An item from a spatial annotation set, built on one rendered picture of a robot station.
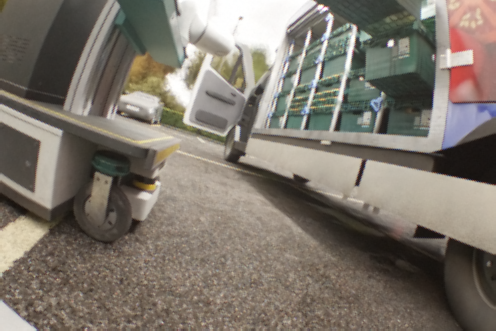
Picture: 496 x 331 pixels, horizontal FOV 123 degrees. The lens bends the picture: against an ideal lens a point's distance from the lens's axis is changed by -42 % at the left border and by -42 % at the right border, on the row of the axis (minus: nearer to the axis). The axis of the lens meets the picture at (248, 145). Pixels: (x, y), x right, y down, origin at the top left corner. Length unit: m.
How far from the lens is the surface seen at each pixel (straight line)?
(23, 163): 0.69
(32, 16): 0.89
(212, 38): 1.18
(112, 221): 0.68
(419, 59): 1.14
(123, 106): 9.78
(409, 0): 1.26
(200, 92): 3.81
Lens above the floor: 0.39
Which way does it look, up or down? level
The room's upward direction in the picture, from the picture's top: 18 degrees clockwise
